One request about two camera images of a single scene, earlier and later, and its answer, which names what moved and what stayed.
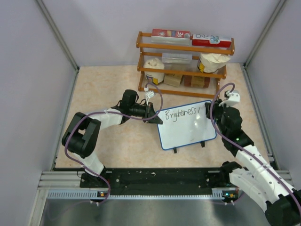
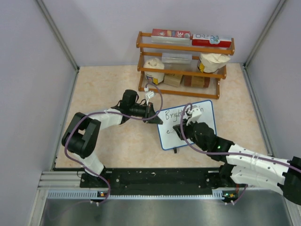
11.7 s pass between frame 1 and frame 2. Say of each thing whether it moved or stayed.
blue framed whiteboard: stayed
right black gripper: moved
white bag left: stayed
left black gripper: stayed
